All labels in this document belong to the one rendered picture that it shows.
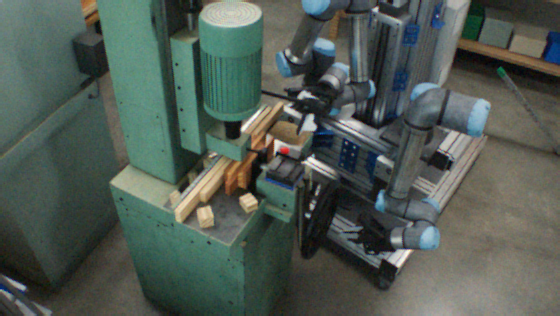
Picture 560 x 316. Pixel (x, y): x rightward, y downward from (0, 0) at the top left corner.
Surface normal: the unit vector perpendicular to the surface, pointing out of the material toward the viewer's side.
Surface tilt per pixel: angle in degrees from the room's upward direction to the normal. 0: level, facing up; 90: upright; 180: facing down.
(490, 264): 0
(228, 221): 0
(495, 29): 90
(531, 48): 90
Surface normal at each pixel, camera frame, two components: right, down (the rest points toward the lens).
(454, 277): 0.04, -0.73
